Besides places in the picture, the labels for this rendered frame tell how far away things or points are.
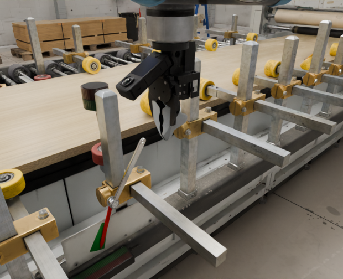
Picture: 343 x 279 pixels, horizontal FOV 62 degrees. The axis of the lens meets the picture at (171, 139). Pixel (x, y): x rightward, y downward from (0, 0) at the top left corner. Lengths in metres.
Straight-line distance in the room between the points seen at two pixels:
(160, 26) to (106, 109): 0.20
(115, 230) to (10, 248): 0.24
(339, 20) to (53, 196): 2.68
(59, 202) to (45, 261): 0.36
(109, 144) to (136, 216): 0.24
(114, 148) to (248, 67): 0.50
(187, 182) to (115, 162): 0.29
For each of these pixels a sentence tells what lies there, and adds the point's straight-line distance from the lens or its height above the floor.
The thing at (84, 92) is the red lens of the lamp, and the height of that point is 1.10.
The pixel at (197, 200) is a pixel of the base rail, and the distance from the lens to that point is 0.93.
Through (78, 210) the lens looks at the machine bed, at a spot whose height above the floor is 0.67.
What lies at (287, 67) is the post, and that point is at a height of 1.04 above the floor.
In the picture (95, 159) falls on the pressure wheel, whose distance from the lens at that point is 0.79.
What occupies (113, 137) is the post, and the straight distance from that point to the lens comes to 0.64.
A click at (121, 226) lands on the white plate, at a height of 0.75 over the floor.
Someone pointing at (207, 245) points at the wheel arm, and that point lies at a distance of 0.58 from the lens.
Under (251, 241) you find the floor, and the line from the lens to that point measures 1.81.
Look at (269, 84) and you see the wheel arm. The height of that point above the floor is 0.94.
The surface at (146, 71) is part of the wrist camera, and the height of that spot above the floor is 1.16.
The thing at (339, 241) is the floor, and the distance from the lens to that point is 2.01.
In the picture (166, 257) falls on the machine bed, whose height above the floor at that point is 0.16.
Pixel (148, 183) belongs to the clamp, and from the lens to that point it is 0.76.
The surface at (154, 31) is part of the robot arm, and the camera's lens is 0.55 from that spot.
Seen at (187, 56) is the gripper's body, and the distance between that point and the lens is 0.60.
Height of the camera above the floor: 1.29
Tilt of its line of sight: 28 degrees down
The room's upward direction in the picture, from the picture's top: straight up
